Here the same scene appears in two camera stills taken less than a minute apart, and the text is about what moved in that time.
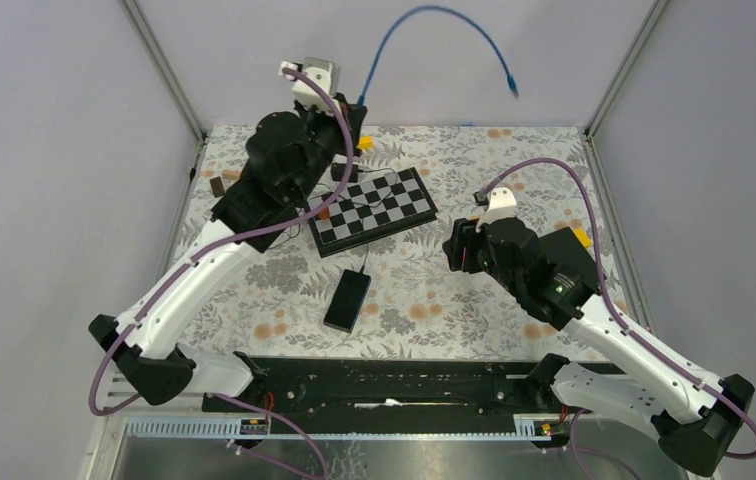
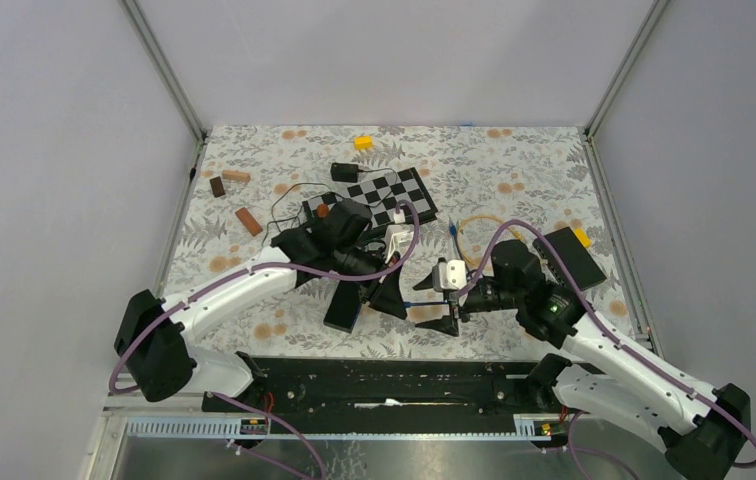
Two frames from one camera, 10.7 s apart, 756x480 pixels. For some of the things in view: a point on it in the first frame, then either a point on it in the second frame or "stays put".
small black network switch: x=347 y=300 stays put
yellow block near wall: x=366 y=142 stays put
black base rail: x=356 y=386 stays put
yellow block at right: x=583 y=237 stays put
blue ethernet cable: x=509 y=78 to x=454 y=234
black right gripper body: x=478 y=255 to x=479 y=299
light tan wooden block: x=231 y=174 stays put
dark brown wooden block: x=217 y=187 stays put
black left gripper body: x=330 y=136 to x=368 y=264
